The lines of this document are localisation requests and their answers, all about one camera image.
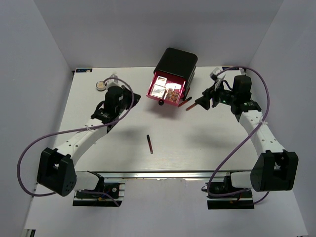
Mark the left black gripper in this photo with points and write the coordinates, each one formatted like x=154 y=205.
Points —
x=128 y=93

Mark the multicolour small palette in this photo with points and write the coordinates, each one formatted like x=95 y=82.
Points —
x=172 y=96

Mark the blue table sticker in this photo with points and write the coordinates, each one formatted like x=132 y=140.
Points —
x=230 y=68
x=83 y=70

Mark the pink drawer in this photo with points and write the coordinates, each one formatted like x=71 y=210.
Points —
x=166 y=88

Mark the black drawer cabinet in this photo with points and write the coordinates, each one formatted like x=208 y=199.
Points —
x=179 y=63

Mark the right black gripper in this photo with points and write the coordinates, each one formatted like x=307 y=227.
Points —
x=204 y=101

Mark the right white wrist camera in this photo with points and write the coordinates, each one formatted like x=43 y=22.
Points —
x=217 y=75

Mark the right blue table sticker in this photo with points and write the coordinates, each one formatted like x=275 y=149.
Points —
x=230 y=68

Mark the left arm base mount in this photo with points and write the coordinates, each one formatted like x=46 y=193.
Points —
x=103 y=192

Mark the dark red lip gloss tube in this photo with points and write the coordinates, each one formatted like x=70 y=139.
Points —
x=150 y=144

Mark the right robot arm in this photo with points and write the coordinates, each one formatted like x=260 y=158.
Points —
x=275 y=168

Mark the square palette label side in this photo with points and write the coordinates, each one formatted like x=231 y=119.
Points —
x=158 y=91

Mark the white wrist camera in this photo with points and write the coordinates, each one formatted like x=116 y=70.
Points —
x=112 y=82
x=217 y=75

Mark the left blue table sticker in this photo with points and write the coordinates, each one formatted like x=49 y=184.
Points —
x=83 y=70

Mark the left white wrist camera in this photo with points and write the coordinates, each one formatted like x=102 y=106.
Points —
x=112 y=82

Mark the round gold powder compact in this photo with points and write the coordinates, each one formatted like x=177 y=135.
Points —
x=101 y=86

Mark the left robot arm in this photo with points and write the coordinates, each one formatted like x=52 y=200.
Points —
x=57 y=166

